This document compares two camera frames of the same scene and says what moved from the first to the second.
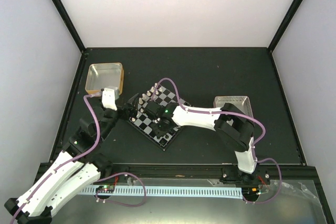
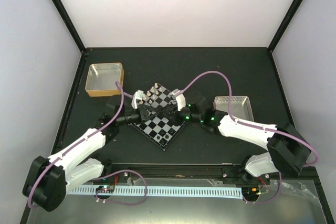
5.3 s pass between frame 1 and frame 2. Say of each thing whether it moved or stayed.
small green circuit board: stayed
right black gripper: moved
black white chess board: stayed
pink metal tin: stayed
